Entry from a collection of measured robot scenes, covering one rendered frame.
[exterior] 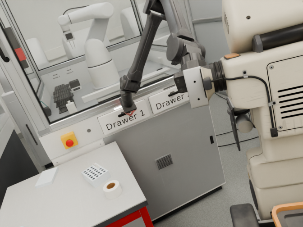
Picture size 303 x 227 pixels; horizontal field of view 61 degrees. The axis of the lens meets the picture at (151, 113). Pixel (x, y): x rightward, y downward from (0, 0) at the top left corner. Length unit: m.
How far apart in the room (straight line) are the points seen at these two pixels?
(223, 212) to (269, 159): 1.17
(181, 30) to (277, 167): 0.52
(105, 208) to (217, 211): 1.06
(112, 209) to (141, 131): 0.64
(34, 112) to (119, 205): 0.69
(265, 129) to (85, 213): 0.74
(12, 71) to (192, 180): 1.30
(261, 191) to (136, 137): 0.88
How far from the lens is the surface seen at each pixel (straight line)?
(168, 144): 1.66
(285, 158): 0.82
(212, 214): 1.95
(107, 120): 1.46
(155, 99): 1.50
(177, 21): 0.93
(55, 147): 1.51
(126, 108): 1.35
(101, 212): 1.06
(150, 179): 1.73
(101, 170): 1.23
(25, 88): 1.42
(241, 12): 0.69
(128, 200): 1.05
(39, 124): 1.47
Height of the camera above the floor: 1.41
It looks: 23 degrees down
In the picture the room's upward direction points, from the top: 18 degrees counter-clockwise
